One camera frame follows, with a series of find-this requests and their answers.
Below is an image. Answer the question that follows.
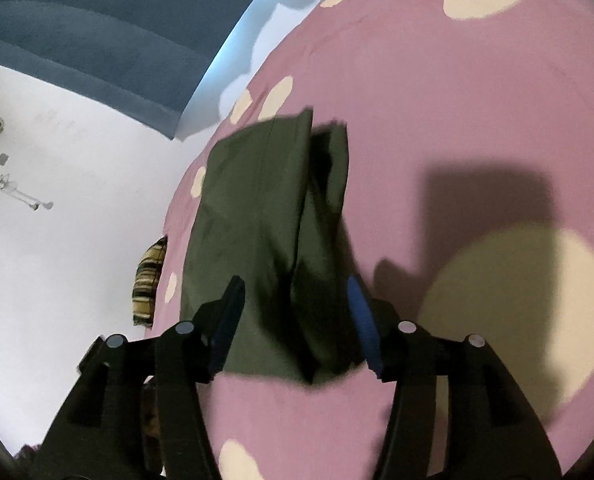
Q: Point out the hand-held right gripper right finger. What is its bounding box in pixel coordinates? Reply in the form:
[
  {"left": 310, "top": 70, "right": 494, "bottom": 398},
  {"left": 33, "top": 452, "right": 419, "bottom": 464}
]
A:
[{"left": 346, "top": 274, "right": 565, "bottom": 480}]

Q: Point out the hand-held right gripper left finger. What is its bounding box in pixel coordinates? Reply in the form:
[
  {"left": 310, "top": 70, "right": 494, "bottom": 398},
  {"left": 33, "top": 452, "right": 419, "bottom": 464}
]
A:
[{"left": 30, "top": 275, "right": 248, "bottom": 480}]

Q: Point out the dark green zip jacket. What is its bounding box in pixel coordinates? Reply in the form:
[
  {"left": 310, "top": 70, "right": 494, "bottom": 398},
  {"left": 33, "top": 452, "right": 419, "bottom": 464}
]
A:
[{"left": 179, "top": 107, "right": 373, "bottom": 386}]

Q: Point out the yellow black striped cloth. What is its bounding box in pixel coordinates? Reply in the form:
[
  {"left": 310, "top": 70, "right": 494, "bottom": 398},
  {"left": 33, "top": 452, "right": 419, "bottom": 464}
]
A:
[{"left": 131, "top": 236, "right": 168, "bottom": 328}]

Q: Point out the pink polka dot bedsheet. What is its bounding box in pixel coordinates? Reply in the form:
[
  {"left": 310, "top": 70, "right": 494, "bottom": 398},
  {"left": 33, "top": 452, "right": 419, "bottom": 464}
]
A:
[{"left": 144, "top": 0, "right": 594, "bottom": 480}]

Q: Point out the blue curtain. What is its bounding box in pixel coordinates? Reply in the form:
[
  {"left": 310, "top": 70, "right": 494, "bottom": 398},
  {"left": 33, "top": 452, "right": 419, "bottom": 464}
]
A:
[{"left": 0, "top": 0, "right": 303, "bottom": 142}]

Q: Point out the metal wall rack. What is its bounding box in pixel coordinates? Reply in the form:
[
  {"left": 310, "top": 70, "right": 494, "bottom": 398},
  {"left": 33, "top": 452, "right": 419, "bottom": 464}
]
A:
[{"left": 0, "top": 165, "right": 55, "bottom": 212}]

